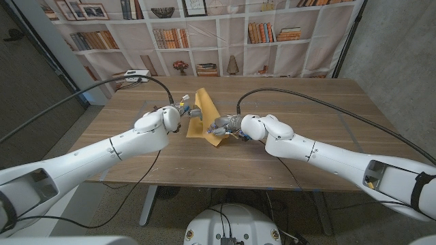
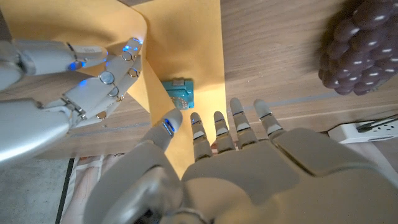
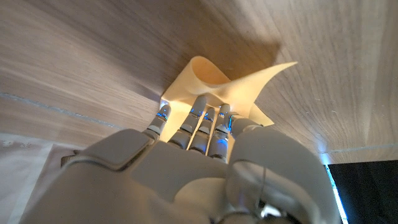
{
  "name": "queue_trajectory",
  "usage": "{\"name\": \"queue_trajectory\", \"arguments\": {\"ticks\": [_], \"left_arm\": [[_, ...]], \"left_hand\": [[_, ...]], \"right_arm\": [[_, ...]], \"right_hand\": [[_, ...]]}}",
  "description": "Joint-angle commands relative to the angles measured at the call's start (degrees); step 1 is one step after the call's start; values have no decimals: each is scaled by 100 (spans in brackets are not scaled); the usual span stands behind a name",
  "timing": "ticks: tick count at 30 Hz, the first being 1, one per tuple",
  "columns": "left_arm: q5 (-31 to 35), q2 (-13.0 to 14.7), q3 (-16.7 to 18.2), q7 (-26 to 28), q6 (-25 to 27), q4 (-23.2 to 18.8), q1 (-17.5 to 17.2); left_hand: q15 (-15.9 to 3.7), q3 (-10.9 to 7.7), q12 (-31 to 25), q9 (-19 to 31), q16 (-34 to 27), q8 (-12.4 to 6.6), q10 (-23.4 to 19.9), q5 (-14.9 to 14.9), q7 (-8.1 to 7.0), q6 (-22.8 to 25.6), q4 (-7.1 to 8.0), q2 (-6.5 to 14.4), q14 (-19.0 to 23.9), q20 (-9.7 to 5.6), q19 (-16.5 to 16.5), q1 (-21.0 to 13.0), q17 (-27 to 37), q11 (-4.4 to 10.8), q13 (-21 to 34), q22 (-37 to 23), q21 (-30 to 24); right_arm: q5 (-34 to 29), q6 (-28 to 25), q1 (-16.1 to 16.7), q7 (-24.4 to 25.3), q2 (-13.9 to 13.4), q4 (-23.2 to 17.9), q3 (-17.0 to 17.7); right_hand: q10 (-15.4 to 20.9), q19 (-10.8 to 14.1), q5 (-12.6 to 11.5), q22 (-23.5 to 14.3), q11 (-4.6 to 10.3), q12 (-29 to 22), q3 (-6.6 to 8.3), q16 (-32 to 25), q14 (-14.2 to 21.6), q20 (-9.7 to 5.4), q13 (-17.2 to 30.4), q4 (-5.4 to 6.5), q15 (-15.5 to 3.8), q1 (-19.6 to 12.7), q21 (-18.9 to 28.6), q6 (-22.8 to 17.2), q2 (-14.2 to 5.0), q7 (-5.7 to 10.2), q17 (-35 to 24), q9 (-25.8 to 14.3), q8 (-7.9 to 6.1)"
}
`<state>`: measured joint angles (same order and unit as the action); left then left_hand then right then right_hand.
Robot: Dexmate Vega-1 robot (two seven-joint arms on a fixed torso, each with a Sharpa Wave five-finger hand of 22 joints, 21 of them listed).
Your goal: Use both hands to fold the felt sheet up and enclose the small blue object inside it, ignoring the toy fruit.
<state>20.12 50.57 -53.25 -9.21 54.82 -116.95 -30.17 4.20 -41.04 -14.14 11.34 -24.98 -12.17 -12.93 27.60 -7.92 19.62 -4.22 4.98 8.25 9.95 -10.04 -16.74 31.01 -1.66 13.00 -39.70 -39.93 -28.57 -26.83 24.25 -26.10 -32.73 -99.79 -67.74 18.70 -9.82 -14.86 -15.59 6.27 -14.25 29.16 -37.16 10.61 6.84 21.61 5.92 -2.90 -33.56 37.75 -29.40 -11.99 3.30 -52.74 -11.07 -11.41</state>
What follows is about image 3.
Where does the yellow felt sheet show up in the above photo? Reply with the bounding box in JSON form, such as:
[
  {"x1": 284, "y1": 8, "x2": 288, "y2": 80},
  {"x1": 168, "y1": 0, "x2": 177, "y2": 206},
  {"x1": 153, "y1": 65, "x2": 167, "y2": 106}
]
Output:
[{"x1": 160, "y1": 55, "x2": 299, "y2": 143}]

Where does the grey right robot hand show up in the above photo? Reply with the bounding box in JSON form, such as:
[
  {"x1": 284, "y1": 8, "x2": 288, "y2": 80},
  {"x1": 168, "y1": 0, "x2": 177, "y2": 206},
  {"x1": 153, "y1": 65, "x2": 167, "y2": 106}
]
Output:
[{"x1": 18, "y1": 95, "x2": 343, "y2": 224}]

